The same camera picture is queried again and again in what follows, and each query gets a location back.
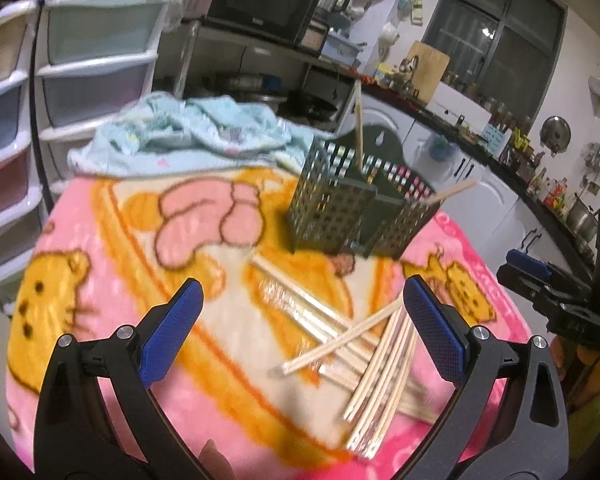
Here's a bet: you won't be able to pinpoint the clear plastic chopstick wrapper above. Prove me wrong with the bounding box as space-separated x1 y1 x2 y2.
257 277 341 331

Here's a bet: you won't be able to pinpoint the wooden cutting board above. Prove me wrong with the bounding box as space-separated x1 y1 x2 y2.
399 40 451 103

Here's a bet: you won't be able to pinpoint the green perforated chopstick holder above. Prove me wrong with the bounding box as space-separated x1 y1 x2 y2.
286 120 437 261

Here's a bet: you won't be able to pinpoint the steel pot lid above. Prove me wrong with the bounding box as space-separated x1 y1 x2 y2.
539 115 573 153

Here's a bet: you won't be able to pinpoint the pink printed blanket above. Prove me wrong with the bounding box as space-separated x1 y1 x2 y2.
5 167 533 480

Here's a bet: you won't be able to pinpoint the light blue utensil block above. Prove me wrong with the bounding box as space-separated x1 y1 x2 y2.
482 125 511 153

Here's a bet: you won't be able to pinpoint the black kitchen countertop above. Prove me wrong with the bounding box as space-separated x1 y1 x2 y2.
365 80 600 266

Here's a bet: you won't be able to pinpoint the metal shelf rack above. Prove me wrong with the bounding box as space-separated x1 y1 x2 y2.
172 17 361 133

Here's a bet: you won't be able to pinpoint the steel pot with handle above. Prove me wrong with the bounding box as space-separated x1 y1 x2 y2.
565 195 600 241

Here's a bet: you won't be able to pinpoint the white kitchen cabinets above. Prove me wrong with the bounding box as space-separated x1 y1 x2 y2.
347 92 598 286

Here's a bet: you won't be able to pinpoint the plastic drawer storage unit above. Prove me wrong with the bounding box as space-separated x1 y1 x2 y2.
0 0 43 301

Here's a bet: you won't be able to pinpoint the pile of wooden chopsticks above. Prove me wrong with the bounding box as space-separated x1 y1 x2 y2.
250 255 441 461

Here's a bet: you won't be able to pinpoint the plastic drawer cabinet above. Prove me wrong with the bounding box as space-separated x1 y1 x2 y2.
32 0 181 196

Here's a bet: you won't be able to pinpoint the beige woven box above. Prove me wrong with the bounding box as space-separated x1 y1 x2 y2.
297 22 329 52

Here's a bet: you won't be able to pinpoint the light blue printed cloth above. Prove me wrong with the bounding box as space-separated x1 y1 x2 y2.
67 91 326 176

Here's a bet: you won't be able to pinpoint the black microwave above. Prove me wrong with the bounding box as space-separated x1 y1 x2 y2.
206 0 321 48

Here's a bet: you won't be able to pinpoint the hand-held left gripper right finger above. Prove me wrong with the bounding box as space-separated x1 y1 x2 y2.
402 274 571 480

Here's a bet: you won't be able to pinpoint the row of glass jars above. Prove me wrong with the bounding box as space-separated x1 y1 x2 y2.
440 67 506 111

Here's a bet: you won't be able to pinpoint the large steel pot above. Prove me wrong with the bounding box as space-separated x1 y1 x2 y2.
220 72 286 106

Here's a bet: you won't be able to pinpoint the light blue dish box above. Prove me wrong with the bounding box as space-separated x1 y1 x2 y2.
320 30 363 61

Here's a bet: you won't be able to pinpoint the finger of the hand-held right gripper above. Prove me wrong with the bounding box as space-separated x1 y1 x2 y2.
496 265 562 314
505 249 593 302

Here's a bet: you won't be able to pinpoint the blue plastic bag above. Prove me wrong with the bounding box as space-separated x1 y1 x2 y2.
425 132 456 171

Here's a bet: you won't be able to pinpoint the white hanging bowl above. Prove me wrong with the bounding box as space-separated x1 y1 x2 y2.
381 22 401 56

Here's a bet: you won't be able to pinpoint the row of condiment bottles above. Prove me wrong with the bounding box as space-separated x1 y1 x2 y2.
480 110 581 211

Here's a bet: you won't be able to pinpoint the dark window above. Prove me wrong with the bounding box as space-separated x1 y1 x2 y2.
422 0 568 123

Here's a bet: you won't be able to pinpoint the long wooden chopstick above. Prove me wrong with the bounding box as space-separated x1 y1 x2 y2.
420 180 479 206
353 80 365 171

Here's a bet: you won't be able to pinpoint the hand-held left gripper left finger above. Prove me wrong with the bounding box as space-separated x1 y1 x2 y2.
34 278 204 480

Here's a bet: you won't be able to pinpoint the person's left hand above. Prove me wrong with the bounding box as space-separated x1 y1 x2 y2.
197 438 243 480

